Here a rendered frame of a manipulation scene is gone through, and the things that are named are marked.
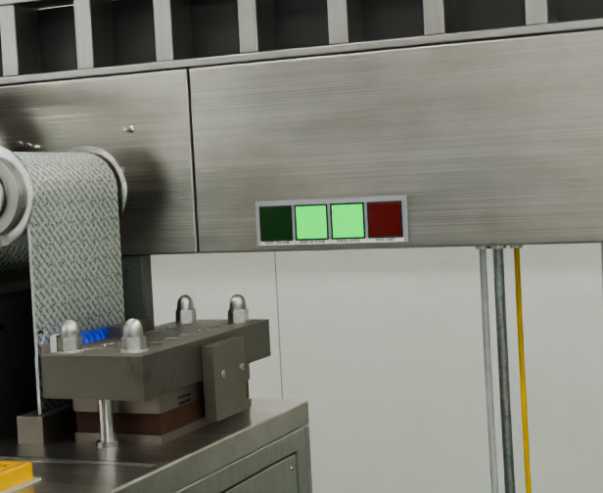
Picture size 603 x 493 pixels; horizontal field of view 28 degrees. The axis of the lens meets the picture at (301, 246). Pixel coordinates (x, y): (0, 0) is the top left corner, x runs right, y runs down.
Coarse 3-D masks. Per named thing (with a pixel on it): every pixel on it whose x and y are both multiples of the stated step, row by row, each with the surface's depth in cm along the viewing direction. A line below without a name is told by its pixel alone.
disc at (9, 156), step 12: (0, 156) 173; (12, 156) 172; (24, 168) 172; (24, 180) 172; (24, 192) 172; (24, 204) 172; (24, 216) 172; (12, 228) 173; (24, 228) 172; (0, 240) 174; (12, 240) 173
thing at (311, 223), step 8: (296, 208) 190; (304, 208) 190; (312, 208) 189; (320, 208) 189; (304, 216) 190; (312, 216) 189; (320, 216) 189; (304, 224) 190; (312, 224) 189; (320, 224) 189; (304, 232) 190; (312, 232) 189; (320, 232) 189
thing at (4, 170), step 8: (0, 160) 172; (0, 168) 172; (8, 168) 171; (0, 176) 172; (8, 176) 171; (16, 176) 172; (8, 184) 171; (16, 184) 171; (8, 192) 172; (16, 192) 171; (8, 200) 172; (16, 200) 171; (8, 208) 172; (16, 208) 171; (0, 216) 172; (8, 216) 172; (16, 216) 172; (0, 224) 172; (8, 224) 172; (0, 232) 173; (24, 232) 179
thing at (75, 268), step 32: (64, 224) 180; (96, 224) 188; (32, 256) 173; (64, 256) 180; (96, 256) 188; (32, 288) 173; (64, 288) 180; (96, 288) 188; (64, 320) 180; (96, 320) 187
